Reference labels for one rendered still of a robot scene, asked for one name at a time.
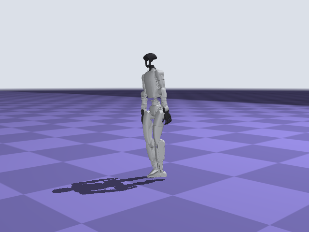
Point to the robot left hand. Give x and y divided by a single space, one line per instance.
167 117

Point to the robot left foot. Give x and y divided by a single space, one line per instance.
157 174

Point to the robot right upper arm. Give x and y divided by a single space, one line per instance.
143 93

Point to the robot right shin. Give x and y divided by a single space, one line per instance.
151 155

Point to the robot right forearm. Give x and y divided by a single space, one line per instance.
144 103

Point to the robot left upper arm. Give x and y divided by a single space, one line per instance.
160 76

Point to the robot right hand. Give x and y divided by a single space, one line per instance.
142 112

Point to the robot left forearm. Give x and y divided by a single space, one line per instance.
164 99

